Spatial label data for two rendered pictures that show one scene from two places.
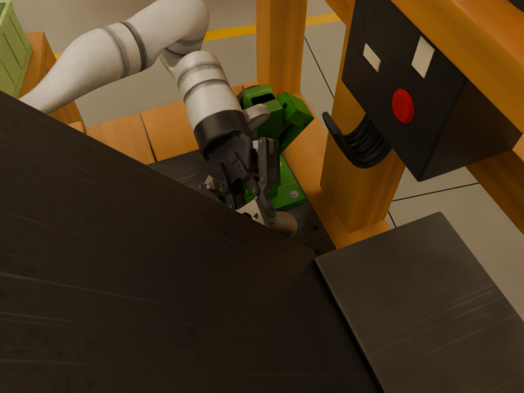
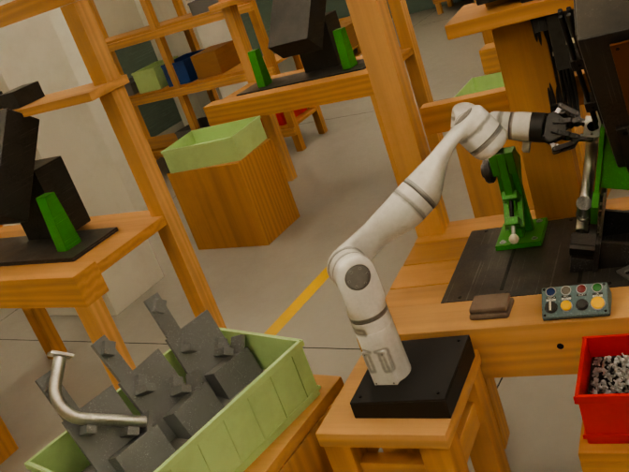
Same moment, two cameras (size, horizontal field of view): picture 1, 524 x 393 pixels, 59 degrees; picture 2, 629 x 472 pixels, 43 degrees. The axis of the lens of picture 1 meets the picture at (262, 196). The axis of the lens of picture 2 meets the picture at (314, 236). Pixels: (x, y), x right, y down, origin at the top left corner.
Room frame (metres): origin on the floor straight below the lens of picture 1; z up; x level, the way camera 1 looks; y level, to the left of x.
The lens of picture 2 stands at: (-0.66, 1.73, 1.91)
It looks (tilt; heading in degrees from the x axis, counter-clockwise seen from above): 21 degrees down; 322
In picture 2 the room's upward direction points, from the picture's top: 20 degrees counter-clockwise
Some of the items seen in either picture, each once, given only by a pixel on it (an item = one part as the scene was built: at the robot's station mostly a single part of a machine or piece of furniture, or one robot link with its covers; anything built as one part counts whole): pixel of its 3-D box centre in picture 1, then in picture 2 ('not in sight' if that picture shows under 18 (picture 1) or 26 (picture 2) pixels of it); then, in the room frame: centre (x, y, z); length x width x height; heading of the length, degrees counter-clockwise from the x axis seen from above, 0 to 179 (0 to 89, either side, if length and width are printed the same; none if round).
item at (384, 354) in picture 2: not in sight; (380, 343); (0.56, 0.68, 0.99); 0.09 x 0.09 x 0.17; 17
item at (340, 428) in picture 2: not in sight; (401, 396); (0.56, 0.67, 0.83); 0.32 x 0.32 x 0.04; 20
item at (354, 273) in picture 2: not in sight; (358, 286); (0.56, 0.68, 1.15); 0.09 x 0.09 x 0.17; 61
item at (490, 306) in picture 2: not in sight; (490, 306); (0.47, 0.38, 0.91); 0.10 x 0.08 x 0.03; 20
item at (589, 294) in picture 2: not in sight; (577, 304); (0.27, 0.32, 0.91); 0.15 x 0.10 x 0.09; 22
